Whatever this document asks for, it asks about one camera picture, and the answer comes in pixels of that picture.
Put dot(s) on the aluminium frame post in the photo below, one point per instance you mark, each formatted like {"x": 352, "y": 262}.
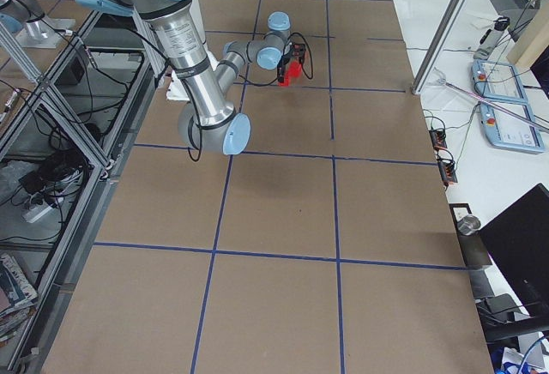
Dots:
{"x": 448, "y": 20}

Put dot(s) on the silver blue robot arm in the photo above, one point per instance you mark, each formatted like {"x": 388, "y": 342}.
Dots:
{"x": 209, "y": 122}

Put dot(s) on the teach pendant tablet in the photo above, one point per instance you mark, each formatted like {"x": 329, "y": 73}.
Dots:
{"x": 498, "y": 81}
{"x": 507, "y": 125}

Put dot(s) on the white pedestal column base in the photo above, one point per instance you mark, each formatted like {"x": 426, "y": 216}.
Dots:
{"x": 181, "y": 80}

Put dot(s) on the upper teach pendant tablet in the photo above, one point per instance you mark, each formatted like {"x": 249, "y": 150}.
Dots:
{"x": 498, "y": 81}

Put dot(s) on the stack of magazines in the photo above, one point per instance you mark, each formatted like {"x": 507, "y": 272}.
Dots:
{"x": 18, "y": 297}

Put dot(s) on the lower teach pendant tablet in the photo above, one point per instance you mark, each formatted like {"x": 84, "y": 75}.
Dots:
{"x": 507, "y": 125}

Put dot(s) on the small metal cup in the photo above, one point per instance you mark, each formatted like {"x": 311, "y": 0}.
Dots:
{"x": 468, "y": 225}

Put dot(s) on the black monitor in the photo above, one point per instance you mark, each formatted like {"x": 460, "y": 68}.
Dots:
{"x": 517, "y": 241}

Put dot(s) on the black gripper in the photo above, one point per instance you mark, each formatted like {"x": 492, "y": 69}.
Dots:
{"x": 282, "y": 68}

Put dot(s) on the white power strip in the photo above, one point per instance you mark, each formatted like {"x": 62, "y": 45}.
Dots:
{"x": 36, "y": 212}

